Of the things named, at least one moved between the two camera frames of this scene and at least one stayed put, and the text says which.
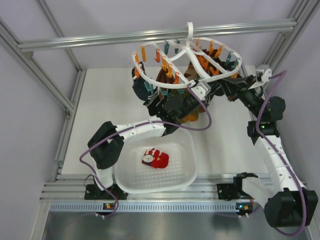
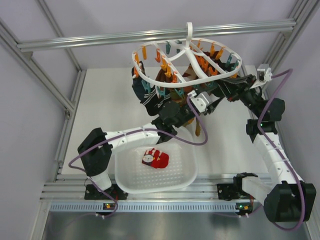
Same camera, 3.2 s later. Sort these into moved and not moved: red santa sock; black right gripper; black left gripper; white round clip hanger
Moved: black left gripper
Not moved: red santa sock; white round clip hanger; black right gripper
